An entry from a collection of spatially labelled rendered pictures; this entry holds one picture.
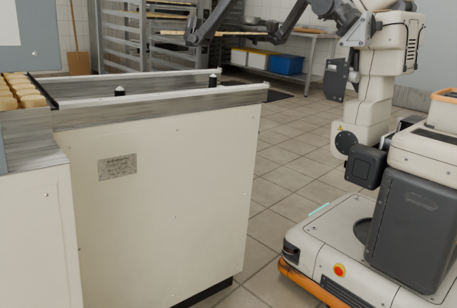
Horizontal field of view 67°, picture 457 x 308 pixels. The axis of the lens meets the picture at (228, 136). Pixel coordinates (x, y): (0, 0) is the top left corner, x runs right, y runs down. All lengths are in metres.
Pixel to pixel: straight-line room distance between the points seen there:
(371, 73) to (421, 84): 3.97
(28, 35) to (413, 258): 1.24
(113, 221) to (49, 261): 0.29
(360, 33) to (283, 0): 5.05
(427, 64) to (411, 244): 4.20
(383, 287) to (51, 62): 1.24
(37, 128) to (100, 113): 0.16
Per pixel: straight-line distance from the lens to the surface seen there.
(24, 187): 0.75
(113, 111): 0.96
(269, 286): 1.68
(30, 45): 0.68
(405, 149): 1.22
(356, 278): 1.45
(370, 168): 1.36
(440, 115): 1.34
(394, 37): 1.34
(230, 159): 1.22
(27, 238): 0.81
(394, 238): 1.34
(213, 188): 1.23
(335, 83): 1.44
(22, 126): 0.86
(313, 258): 1.51
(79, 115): 0.93
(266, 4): 6.48
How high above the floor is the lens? 1.15
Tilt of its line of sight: 21 degrees down
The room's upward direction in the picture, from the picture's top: 5 degrees clockwise
